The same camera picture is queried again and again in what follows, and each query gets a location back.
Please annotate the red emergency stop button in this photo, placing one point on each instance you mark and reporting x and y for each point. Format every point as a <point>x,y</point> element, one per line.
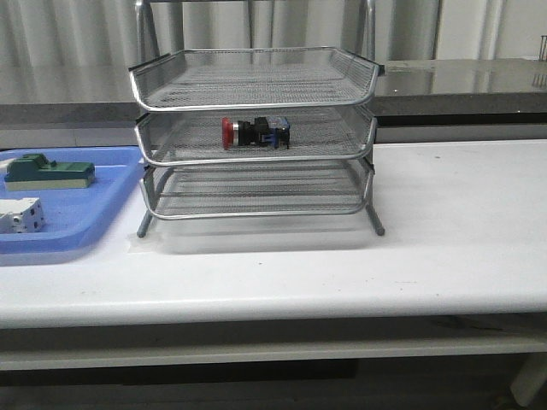
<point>265,131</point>

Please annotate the silver mesh tray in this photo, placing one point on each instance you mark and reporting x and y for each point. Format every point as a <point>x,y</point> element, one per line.
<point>172,139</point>
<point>280,188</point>
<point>203,80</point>

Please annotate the silver bottom mesh tray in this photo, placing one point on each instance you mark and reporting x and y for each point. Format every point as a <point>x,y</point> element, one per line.
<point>280,188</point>

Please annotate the clear tape patch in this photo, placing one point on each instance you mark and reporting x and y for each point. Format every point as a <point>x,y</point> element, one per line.
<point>154,242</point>

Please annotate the silver top mesh tray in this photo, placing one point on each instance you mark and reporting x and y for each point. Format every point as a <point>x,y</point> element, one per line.
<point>203,80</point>

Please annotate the blue plastic tray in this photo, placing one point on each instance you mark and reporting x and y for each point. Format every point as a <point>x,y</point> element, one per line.
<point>75,219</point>

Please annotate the white circuit breaker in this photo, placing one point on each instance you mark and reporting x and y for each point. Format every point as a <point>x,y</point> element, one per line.
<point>21,215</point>

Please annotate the dark background counter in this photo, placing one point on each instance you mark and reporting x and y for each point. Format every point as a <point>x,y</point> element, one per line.
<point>410,93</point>

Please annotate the grey metal rack frame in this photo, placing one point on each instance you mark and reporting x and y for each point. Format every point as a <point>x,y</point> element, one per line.
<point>148,50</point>

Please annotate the green and beige switch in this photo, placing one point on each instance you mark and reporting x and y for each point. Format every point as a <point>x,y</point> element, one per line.
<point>37,172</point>

